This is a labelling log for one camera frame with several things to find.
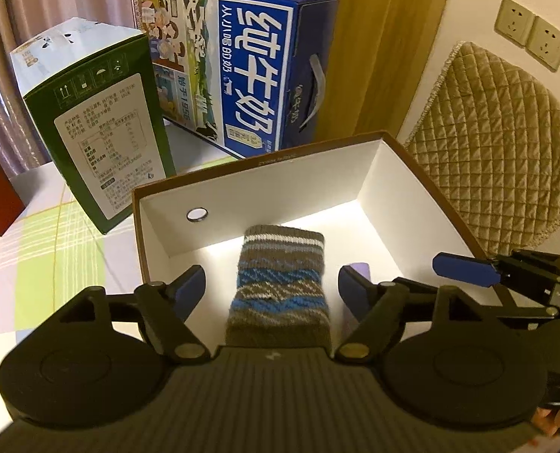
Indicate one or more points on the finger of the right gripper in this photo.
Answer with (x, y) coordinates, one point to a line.
(533, 274)
(424, 305)

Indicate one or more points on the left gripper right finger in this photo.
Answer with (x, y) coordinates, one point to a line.
(378, 308)

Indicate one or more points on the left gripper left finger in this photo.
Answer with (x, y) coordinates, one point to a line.
(165, 308)

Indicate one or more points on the person right hand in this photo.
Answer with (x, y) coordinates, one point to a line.
(547, 420)

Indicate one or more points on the brown open cardboard box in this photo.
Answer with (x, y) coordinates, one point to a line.
(365, 194)

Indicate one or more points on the checkered bed sheet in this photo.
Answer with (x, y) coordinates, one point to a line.
(52, 251)

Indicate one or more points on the quilted tan chair cover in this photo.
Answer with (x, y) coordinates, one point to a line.
(489, 137)

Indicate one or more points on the green white carton box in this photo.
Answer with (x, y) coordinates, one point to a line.
(90, 91)

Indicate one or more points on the blue milk carton box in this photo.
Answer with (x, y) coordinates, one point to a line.
(247, 76)

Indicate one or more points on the wall socket plate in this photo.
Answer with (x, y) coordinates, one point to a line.
(544, 43)
(514, 22)

